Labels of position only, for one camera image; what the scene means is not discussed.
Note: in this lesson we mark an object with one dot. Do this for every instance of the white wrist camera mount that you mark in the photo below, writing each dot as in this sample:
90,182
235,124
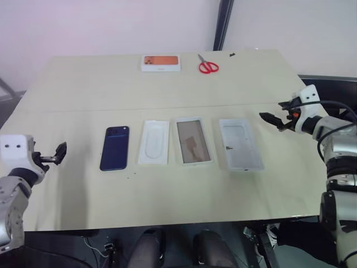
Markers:
306,109
14,148

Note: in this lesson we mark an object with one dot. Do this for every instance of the white moulded insert tray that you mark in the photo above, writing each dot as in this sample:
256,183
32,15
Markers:
154,142

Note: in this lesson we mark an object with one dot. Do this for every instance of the dark rounded shape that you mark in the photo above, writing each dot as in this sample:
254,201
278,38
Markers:
213,248

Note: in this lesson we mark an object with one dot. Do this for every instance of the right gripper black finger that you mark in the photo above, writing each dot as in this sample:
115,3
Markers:
270,117
285,105

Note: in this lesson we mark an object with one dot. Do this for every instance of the white phone box lid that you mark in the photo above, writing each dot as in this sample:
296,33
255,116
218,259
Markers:
240,146

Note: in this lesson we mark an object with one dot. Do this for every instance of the dark slanted pole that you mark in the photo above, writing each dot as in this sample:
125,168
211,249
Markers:
224,23

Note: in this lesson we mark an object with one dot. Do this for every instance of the black metal table frame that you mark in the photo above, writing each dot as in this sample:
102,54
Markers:
258,243

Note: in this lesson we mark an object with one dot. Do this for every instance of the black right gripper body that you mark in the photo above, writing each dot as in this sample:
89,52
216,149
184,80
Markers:
291,118

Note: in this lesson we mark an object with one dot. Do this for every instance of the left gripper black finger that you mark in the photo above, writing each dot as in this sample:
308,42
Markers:
58,160
62,148

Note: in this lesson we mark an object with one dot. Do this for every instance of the dark blue smartphone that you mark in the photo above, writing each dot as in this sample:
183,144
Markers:
114,148

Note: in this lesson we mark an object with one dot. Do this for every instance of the white box orange phone print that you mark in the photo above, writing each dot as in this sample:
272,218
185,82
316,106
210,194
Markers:
161,63

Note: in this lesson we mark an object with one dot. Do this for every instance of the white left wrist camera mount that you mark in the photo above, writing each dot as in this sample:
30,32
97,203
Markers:
14,148

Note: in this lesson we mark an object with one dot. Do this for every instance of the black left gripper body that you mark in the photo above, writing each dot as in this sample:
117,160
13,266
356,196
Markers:
42,162

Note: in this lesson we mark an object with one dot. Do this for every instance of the white tray with brown interior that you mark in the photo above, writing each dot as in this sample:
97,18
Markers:
193,141

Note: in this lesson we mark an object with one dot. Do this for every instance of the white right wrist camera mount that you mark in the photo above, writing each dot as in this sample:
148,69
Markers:
306,109

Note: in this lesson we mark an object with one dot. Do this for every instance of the grey metal frame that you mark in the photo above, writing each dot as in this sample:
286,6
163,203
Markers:
9,92

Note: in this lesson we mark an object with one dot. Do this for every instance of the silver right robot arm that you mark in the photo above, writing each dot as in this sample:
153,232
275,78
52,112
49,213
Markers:
336,181

